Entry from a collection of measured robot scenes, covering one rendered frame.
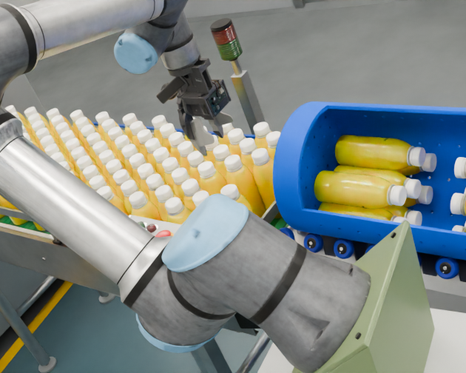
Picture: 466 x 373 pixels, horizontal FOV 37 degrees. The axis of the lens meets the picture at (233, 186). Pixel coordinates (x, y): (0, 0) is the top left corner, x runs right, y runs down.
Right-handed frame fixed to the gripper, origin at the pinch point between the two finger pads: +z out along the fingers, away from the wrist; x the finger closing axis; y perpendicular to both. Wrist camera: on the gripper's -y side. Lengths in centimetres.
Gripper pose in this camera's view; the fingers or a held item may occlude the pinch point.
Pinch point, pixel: (209, 141)
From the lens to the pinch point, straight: 150.0
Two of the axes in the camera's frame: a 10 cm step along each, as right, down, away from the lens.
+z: 3.2, 7.7, 5.6
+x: 5.2, -6.3, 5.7
